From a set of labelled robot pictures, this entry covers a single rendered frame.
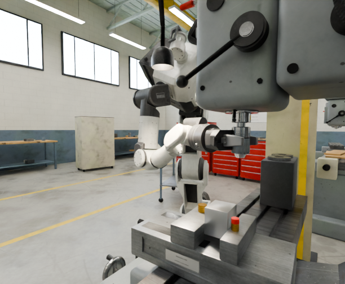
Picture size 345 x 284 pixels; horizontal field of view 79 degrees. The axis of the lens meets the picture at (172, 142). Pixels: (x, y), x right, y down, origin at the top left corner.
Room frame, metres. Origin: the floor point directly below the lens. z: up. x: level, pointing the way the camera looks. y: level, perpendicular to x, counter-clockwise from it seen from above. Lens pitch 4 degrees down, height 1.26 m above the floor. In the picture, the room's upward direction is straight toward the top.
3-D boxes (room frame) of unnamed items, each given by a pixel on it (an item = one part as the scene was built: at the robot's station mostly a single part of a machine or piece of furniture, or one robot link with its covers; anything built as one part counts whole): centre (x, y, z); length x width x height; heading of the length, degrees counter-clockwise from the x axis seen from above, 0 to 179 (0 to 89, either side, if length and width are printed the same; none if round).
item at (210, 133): (0.63, -0.13, 1.23); 0.13 x 0.12 x 0.10; 122
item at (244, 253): (0.47, -0.08, 1.00); 0.35 x 0.15 x 0.11; 56
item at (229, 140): (0.54, -0.15, 1.23); 0.06 x 0.02 x 0.03; 32
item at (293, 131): (2.02, -1.13, 1.15); 0.52 x 0.40 x 2.30; 53
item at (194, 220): (0.49, -0.06, 1.04); 0.15 x 0.06 x 0.04; 146
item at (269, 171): (0.92, -0.48, 1.05); 0.22 x 0.12 x 0.20; 146
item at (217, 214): (0.46, -0.11, 1.06); 0.06 x 0.05 x 0.06; 146
